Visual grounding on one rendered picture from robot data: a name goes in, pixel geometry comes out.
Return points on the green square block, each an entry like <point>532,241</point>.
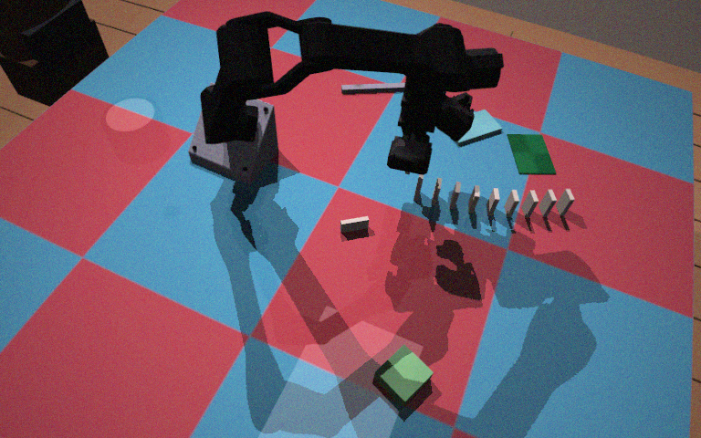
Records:
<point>403,375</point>

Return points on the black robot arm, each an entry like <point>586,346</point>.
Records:
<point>434,61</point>

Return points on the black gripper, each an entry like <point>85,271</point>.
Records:
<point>412,152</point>

